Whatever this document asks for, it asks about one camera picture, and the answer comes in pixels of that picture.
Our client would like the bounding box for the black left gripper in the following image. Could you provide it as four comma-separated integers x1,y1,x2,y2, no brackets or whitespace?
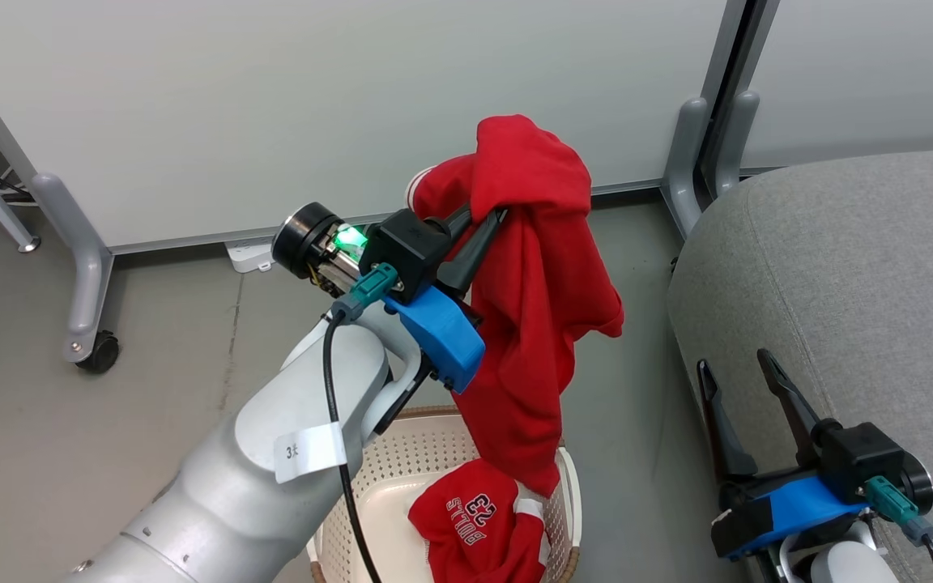
272,201,509,307

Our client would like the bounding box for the white paper label tag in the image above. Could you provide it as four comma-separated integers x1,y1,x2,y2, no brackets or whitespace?
275,421,347,484

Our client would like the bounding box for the cream perforated laundry basket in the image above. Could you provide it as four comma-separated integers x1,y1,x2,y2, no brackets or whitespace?
307,405,582,583

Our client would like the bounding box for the plain red garment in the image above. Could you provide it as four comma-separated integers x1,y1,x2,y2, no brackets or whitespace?
404,113,625,499

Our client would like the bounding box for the right black cable teal connector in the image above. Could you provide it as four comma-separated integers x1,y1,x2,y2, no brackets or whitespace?
866,476,933,583

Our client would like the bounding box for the long grey partition foot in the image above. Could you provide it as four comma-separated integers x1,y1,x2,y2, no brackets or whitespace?
32,172,115,364

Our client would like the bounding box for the wide white partition panel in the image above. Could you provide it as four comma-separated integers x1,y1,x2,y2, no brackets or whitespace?
0,0,751,256

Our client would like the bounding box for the narrow white partition panel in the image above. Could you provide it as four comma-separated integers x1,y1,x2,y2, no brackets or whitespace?
738,0,933,171

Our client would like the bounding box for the black caster wheel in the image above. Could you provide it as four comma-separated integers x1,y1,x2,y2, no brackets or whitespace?
76,330,121,375

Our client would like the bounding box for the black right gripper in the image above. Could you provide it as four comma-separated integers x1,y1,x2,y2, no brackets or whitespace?
697,348,933,519

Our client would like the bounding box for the black cable teal connector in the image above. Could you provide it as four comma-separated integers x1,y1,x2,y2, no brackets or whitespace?
322,262,399,583
866,476,933,583

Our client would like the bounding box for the left black cable teal connector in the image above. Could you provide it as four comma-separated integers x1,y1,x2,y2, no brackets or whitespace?
322,262,399,583

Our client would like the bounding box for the short grey partition foot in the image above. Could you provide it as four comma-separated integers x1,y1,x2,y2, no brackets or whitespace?
661,97,712,240
714,91,761,199

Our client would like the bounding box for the white power strip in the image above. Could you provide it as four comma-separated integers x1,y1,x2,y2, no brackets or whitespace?
225,240,277,274

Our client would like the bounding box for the grey fabric sofa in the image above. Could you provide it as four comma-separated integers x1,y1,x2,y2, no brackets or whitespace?
667,146,933,583

